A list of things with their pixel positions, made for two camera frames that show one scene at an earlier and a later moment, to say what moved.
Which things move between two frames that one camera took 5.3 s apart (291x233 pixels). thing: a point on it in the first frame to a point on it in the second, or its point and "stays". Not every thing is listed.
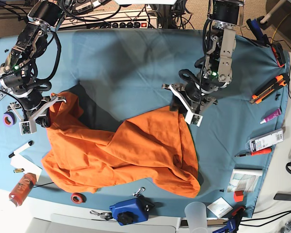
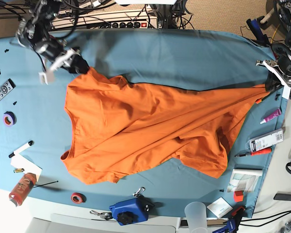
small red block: [238, 195] stays
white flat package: [243, 179] stays
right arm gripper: [30, 110] to [72, 60]
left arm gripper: [187, 99] to [288, 81]
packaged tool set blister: [265, 140] stays
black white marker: [22, 148] stays
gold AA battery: [21, 170] stays
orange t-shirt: [81, 158] to [117, 128]
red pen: [263, 151] stays
